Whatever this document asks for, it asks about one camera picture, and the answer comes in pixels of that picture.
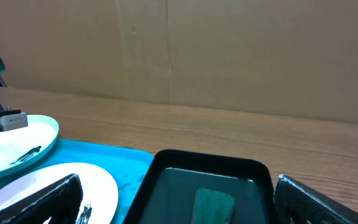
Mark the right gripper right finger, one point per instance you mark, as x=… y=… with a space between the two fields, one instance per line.
x=297 y=203

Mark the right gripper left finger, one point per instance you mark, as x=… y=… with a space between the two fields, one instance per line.
x=58 y=202

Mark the white plate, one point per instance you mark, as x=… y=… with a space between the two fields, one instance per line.
x=100 y=192

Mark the light blue plate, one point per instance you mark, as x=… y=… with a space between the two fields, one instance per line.
x=20 y=148

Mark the green orange sponge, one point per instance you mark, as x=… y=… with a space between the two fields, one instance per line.
x=212 y=207

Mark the teal plastic tray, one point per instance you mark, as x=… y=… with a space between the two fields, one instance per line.
x=127 y=166

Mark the black water tray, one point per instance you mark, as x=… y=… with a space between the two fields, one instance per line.
x=169 y=192

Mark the cardboard backdrop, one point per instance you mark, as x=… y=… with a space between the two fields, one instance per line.
x=288 y=57

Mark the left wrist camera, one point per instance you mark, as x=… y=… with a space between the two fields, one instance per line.
x=13 y=121

